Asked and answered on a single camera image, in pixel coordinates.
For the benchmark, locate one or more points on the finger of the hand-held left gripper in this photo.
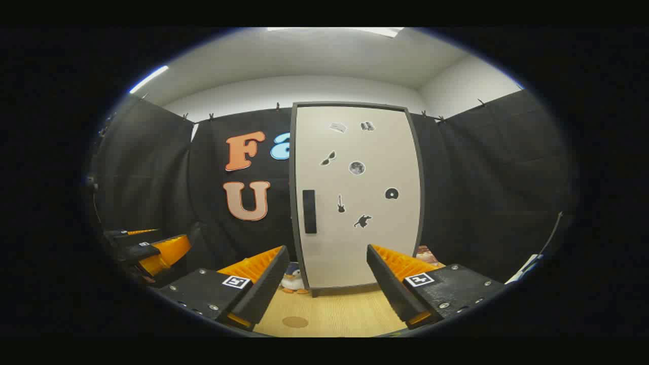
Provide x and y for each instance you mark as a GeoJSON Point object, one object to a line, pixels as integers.
{"type": "Point", "coordinates": [127, 237]}
{"type": "Point", "coordinates": [167, 253]}

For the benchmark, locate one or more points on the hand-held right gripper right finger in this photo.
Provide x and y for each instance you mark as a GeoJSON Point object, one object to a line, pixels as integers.
{"type": "Point", "coordinates": [388, 284]}

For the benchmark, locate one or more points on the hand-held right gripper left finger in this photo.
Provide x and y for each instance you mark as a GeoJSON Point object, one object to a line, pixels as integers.
{"type": "Point", "coordinates": [266, 289]}

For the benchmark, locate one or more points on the white cabinet door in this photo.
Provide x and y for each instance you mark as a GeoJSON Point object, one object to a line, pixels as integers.
{"type": "Point", "coordinates": [375, 243]}

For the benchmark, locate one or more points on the grey cabinet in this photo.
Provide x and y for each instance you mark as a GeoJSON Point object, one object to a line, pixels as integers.
{"type": "Point", "coordinates": [345, 291]}

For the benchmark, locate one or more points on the round brown coaster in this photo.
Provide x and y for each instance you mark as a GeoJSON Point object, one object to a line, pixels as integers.
{"type": "Point", "coordinates": [295, 322]}

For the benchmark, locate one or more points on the penguin plush toy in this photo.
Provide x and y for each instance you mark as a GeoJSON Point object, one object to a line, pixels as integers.
{"type": "Point", "coordinates": [293, 281]}

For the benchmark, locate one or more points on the black backdrop cloth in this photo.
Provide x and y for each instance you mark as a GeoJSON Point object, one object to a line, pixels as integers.
{"type": "Point", "coordinates": [152, 172]}

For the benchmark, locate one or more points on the white flat device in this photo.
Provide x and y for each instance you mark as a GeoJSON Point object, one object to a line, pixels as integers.
{"type": "Point", "coordinates": [522, 268]}

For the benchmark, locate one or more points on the long ceiling light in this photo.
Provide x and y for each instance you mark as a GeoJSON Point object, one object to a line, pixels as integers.
{"type": "Point", "coordinates": [148, 79]}

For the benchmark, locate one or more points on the wide ceiling light panel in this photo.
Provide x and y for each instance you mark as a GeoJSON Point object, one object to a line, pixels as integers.
{"type": "Point", "coordinates": [355, 31]}

